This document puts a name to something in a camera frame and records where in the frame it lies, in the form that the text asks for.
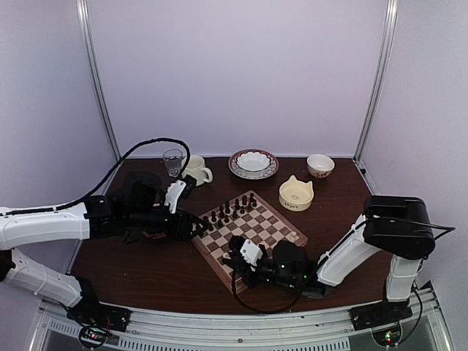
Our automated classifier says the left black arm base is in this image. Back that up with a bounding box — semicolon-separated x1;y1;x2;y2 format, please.
65;303;131;332

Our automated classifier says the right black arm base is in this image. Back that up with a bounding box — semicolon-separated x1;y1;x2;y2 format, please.
350;301;412;331

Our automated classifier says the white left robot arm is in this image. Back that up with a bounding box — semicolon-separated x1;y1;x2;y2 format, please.
1;171;208;325

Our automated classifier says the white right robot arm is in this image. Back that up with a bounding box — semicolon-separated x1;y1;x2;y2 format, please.
222;196;435;323

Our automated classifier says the wooden chess board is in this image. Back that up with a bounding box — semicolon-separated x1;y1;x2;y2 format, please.
192;191;308;290

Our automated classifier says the pink cat-ear bowl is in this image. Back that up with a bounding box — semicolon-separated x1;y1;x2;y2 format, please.
143;232;167;240

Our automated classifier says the cream ribbed mug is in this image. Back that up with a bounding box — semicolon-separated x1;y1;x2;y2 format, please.
182;155;213;186

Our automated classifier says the clear drinking glass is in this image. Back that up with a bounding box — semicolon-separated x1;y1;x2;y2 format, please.
162;148;184;178

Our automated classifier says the patterned brown rim plate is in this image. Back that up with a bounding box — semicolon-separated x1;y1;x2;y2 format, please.
228;149;279;181

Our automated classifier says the white scalloped bowl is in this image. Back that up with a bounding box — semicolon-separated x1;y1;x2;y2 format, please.
236;151;270;172

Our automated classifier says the yellow cat-ear bowl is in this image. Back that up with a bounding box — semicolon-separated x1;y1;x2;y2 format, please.
279;175;314;212

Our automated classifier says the white floral small bowl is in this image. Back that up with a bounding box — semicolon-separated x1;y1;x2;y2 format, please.
306;154;335;178

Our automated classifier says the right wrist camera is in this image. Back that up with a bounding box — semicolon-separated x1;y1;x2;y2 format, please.
241;240;263;267

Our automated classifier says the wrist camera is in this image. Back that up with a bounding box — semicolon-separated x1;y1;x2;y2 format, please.
241;240;263;267
164;175;197;214

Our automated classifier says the right black cable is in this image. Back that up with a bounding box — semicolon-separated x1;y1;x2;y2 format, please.
230;273;304;315

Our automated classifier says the black cable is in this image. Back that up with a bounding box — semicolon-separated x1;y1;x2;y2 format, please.
230;273;304;315
54;137;193;213

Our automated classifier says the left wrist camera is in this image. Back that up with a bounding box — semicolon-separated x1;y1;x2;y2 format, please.
164;175;197;214

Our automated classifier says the left black cable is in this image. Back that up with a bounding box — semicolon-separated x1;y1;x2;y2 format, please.
54;137;193;213

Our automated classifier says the front aluminium rail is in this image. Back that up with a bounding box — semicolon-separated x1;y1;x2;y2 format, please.
29;288;458;351

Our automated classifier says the left aluminium frame post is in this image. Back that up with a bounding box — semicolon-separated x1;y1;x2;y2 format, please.
75;0;122;164

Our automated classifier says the aluminium frame post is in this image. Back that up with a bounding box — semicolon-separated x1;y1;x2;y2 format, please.
353;0;399;168
75;0;122;164

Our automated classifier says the right aluminium frame post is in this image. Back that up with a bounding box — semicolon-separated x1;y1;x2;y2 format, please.
353;0;399;168

